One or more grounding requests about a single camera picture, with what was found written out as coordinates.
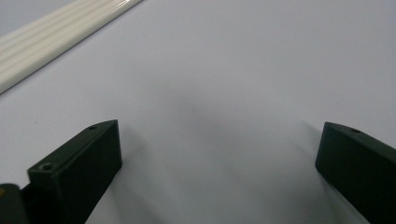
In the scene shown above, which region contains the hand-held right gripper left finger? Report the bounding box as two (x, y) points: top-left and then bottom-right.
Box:
(27, 119), (123, 224)

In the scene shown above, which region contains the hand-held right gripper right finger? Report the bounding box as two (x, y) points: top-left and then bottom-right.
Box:
(315, 121), (396, 224)

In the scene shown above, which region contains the row of white chopsticks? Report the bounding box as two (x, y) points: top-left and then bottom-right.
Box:
(0, 0), (144, 95)

